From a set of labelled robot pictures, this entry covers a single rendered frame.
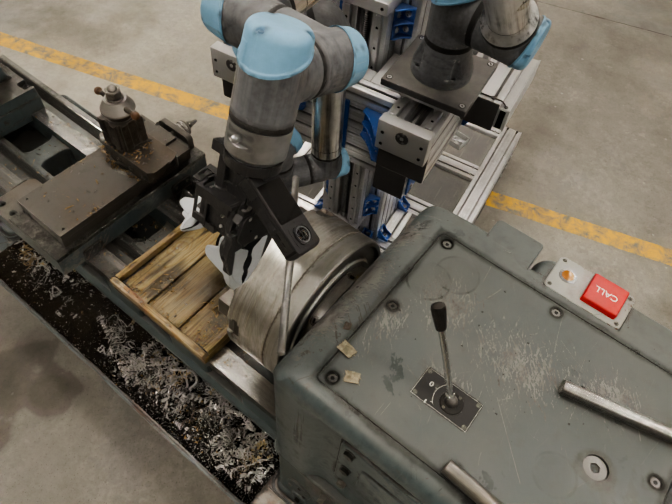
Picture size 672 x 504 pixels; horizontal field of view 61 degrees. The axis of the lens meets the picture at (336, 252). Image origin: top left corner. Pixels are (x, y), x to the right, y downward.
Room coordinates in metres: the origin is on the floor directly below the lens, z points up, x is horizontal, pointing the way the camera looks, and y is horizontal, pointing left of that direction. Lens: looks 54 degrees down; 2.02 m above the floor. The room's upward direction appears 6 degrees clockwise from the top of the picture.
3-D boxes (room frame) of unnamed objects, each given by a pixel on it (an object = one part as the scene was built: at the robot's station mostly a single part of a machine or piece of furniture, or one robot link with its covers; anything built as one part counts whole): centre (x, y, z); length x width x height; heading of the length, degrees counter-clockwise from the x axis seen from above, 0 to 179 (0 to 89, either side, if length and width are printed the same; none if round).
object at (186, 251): (0.73, 0.28, 0.89); 0.36 x 0.30 x 0.04; 147
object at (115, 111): (0.99, 0.54, 1.13); 0.08 x 0.08 x 0.03
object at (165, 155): (0.97, 0.51, 0.99); 0.20 x 0.10 x 0.05; 57
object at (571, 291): (0.53, -0.42, 1.23); 0.13 x 0.08 x 0.05; 57
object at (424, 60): (1.20, -0.21, 1.21); 0.15 x 0.15 x 0.10
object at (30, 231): (0.95, 0.62, 0.90); 0.47 x 0.30 x 0.06; 147
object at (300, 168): (0.97, 0.15, 0.98); 0.11 x 0.08 x 0.11; 117
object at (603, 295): (0.52, -0.44, 1.26); 0.06 x 0.06 x 0.02; 57
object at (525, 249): (0.61, -0.30, 1.24); 0.09 x 0.08 x 0.03; 57
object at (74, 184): (0.94, 0.57, 0.95); 0.43 x 0.17 x 0.05; 147
